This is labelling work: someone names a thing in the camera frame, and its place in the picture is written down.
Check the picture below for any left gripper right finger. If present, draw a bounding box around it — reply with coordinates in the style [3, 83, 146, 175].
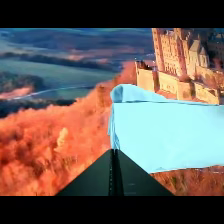
[115, 148, 175, 197]

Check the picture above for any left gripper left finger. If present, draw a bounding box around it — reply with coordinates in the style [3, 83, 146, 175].
[56, 148, 116, 197]

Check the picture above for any light blue shirt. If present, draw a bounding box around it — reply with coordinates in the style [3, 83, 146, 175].
[107, 83, 224, 175]

